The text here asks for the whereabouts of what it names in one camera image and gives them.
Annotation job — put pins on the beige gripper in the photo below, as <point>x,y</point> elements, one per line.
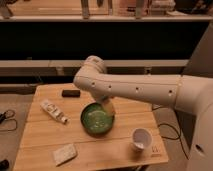
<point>108,107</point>

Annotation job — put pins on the white plastic bottle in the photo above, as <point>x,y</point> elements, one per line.
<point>54,111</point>

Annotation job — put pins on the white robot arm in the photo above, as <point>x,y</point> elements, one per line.
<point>190,94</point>

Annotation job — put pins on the green ceramic bowl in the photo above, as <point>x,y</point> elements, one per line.
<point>95,120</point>

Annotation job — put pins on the black rectangular block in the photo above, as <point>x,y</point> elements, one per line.
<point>71,93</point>

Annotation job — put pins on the wooden table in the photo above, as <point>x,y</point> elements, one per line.
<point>43,135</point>

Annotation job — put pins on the white paper cup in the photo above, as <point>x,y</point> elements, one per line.
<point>141,139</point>

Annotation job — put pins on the beige sponge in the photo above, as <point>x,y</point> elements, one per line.
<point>64,154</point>

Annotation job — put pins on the grey cabinet right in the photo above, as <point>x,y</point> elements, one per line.
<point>201,61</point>

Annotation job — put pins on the long wall shelf rail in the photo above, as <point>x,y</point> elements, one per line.
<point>78,63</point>

